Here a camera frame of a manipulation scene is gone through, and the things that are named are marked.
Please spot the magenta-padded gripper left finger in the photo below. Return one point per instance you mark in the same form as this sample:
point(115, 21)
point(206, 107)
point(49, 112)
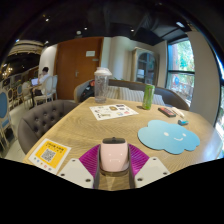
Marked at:
point(88, 163)

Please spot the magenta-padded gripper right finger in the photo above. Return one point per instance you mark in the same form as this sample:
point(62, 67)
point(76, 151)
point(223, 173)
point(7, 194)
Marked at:
point(140, 163)

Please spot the pink computer mouse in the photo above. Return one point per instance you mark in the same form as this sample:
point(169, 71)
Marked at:
point(114, 155)

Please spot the blue cloud-shaped mouse pad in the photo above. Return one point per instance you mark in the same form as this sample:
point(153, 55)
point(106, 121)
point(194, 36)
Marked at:
point(168, 137)

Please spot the yellow code card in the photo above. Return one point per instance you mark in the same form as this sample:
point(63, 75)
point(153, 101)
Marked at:
point(48, 155)

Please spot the white sticker sheet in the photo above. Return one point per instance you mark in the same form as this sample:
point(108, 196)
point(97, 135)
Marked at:
point(113, 112)

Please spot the black and red flat box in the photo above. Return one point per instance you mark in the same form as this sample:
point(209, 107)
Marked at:
point(166, 112)

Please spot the small teal pack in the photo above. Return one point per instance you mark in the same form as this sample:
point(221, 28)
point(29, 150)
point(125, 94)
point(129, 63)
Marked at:
point(183, 122)

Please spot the white tube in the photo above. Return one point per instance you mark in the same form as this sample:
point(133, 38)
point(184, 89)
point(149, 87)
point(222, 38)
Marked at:
point(178, 112)

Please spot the grey tufted armchair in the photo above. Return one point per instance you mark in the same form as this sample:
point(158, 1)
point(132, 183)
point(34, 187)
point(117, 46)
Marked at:
point(40, 121)

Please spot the striped cushion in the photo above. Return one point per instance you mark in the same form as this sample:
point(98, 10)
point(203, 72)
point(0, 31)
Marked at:
point(159, 100)
point(113, 92)
point(131, 94)

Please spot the green drink can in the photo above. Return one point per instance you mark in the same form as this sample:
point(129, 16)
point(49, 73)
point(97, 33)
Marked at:
point(148, 97)

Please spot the black backpack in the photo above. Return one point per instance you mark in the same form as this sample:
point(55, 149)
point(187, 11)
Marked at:
point(87, 91)

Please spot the grey curved sofa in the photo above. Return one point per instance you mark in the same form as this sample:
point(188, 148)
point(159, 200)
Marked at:
point(170, 95)

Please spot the clear plastic shaker bottle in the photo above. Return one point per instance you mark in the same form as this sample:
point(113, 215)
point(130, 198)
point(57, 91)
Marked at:
point(101, 86)

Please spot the person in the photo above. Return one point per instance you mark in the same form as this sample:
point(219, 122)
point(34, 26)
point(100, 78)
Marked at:
point(43, 78)

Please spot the arched glass-door cabinet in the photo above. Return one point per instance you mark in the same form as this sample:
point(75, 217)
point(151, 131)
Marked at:
point(145, 66)

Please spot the laptop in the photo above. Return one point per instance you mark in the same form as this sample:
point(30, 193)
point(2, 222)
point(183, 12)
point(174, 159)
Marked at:
point(34, 82)

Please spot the brown wooden door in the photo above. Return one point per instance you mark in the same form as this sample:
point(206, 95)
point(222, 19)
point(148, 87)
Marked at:
point(75, 66)

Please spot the dark-framed window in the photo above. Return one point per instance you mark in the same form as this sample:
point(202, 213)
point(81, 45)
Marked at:
point(180, 73)

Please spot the blue-backed white chair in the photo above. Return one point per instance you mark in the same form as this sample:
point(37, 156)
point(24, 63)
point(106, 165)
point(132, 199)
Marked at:
point(3, 110)

